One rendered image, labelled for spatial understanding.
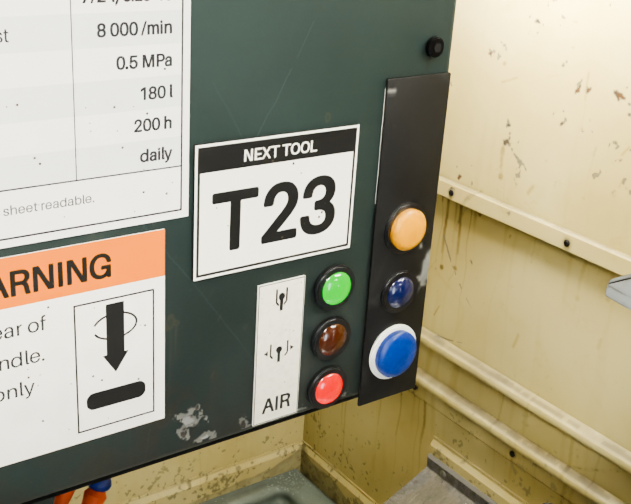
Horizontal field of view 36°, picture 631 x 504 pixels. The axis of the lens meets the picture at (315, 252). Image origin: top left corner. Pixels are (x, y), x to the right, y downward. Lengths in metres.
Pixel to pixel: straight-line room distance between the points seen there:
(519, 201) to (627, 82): 0.26
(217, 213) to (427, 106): 0.14
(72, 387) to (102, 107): 0.14
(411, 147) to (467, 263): 1.05
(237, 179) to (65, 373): 0.12
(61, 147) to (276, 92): 0.11
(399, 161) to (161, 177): 0.15
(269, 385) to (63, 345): 0.13
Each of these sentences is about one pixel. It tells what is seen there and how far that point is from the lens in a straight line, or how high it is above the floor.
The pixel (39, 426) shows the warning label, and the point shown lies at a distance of 0.48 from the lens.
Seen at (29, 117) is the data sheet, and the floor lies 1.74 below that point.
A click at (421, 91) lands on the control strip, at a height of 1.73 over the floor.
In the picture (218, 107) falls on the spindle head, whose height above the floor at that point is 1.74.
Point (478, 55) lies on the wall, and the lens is 1.50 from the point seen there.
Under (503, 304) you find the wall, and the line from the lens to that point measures 1.54.
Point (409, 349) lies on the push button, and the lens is 0.59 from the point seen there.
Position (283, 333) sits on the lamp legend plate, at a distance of 0.53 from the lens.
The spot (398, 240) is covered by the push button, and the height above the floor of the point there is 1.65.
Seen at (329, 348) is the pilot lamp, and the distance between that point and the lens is 0.55.
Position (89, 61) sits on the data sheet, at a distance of 0.43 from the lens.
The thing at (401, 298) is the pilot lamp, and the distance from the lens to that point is 0.57.
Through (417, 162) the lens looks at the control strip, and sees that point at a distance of 0.55.
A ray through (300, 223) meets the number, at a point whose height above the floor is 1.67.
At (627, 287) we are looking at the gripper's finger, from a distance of 0.53.
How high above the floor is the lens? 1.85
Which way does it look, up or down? 22 degrees down
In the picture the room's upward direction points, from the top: 4 degrees clockwise
